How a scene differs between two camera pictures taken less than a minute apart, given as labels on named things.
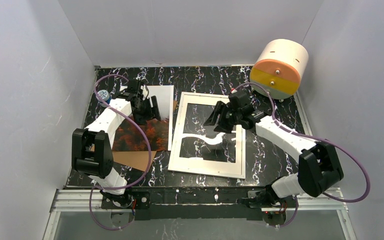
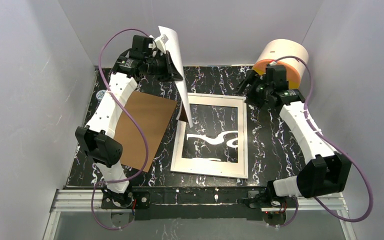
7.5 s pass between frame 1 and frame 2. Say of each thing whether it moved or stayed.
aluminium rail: stayed
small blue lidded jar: stayed
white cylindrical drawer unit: stayed
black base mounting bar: stayed
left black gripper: moved
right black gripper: moved
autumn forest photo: moved
